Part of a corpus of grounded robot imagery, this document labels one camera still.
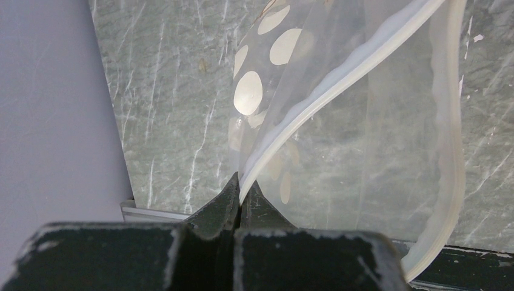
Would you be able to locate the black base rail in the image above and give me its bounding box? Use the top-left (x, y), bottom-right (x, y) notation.
top-left (409, 245), bottom-right (513, 290)

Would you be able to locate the aluminium frame rail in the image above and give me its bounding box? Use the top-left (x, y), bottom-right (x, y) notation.
top-left (120, 199), bottom-right (190, 223)

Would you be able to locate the clear zip top bag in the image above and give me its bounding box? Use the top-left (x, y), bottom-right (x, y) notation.
top-left (229, 1), bottom-right (466, 281)

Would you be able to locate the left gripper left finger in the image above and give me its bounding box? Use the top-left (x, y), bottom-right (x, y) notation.
top-left (2, 175), bottom-right (241, 290)

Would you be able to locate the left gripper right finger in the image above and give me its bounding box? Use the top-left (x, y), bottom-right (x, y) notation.
top-left (233, 184), bottom-right (409, 290)

